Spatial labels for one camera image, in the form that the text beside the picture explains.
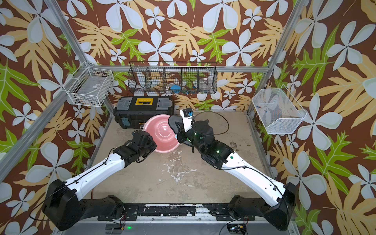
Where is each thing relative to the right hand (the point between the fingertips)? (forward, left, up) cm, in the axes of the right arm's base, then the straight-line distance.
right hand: (175, 122), depth 66 cm
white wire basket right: (+17, -60, -10) cm, 63 cm away
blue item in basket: (+37, +2, -8) cm, 37 cm away
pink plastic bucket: (+17, +13, -25) cm, 33 cm away
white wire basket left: (+30, +53, -2) cm, 61 cm away
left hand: (+3, +11, -20) cm, 24 cm away
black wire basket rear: (+44, +4, -5) cm, 45 cm away
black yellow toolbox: (+25, +31, -18) cm, 44 cm away
